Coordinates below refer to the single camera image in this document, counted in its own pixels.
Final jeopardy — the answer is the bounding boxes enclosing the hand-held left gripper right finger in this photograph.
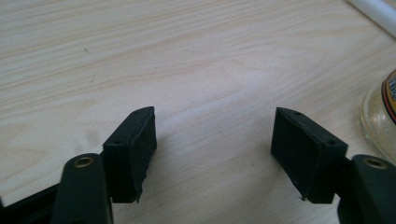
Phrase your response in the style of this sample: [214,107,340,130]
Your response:
[270,106,349,205]

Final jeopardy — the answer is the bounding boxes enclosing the white tube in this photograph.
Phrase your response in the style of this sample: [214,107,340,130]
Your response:
[346,0,396,39]

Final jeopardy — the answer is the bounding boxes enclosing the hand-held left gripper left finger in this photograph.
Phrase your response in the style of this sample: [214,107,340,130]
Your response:
[102,105,158,204]

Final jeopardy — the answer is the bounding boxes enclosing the clear bottle with orange cap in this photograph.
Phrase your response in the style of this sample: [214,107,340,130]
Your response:
[360,69,396,163]

